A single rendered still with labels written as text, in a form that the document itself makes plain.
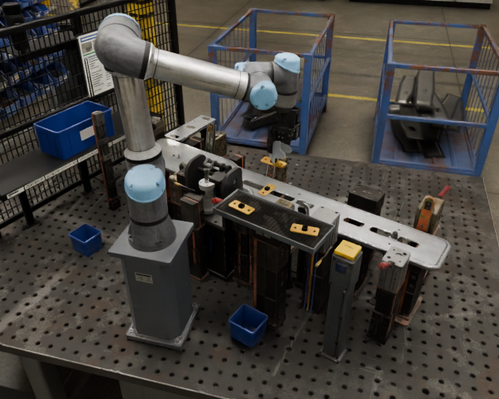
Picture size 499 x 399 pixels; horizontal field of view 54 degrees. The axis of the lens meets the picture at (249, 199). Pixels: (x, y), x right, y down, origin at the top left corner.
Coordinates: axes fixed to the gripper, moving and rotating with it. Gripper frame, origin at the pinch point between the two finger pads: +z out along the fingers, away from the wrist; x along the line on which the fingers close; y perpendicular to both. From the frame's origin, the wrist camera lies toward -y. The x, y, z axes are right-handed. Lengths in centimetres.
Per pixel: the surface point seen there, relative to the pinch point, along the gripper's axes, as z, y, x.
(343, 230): 25.2, 25.7, 8.5
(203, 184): 17.0, -25.0, -5.3
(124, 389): 82, -27, -55
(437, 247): 24, 57, 16
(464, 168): 101, 46, 229
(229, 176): 8.9, -13.7, -5.9
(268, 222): 10.3, 9.8, -19.7
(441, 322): 54, 66, 14
